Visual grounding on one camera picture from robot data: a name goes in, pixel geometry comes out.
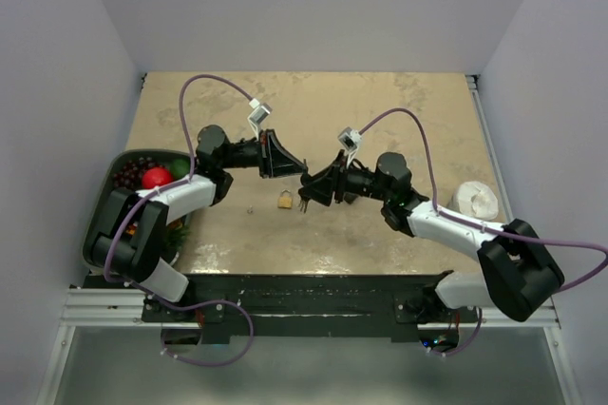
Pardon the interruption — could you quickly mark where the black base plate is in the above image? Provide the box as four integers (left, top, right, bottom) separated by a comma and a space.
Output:
142, 274, 479, 346

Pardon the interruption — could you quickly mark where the aluminium frame rail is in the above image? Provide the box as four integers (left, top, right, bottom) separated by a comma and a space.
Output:
60, 288, 561, 329

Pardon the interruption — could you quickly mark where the green toy lime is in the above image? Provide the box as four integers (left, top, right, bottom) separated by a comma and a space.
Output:
168, 159, 191, 180

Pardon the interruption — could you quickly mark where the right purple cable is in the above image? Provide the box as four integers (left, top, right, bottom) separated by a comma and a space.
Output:
355, 107, 608, 357

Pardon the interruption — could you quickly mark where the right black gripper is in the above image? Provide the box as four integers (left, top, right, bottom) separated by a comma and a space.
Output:
299, 150, 391, 207

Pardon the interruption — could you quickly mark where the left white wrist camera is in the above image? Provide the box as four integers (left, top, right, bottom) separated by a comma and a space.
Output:
247, 98, 272, 138

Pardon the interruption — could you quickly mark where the dark red grape bunch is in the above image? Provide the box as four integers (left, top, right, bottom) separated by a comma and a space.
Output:
112, 157, 159, 190

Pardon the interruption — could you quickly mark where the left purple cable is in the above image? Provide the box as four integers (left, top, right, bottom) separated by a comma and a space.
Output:
102, 73, 260, 368

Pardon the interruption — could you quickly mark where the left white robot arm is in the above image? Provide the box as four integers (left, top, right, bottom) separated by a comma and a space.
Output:
83, 125, 306, 321

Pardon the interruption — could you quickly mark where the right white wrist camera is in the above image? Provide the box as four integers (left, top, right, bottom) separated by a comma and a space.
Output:
338, 127, 362, 166

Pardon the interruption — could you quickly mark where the red toy apple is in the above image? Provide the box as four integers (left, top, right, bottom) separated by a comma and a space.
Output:
142, 166, 174, 189

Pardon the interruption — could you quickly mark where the dark green fruit tray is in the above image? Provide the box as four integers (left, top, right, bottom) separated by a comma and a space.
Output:
82, 148, 190, 274

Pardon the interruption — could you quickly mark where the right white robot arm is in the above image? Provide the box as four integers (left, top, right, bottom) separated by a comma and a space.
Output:
298, 152, 564, 322

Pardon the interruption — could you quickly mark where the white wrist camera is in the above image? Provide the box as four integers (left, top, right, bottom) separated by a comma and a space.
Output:
247, 98, 272, 138
338, 127, 362, 166

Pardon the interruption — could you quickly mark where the brass padlock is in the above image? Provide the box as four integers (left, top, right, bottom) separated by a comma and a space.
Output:
277, 189, 294, 209

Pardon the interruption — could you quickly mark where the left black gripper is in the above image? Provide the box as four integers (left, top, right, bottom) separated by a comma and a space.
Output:
219, 129, 307, 179

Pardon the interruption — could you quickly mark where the purple cable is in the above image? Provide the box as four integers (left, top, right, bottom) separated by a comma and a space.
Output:
355, 107, 608, 357
102, 73, 260, 368

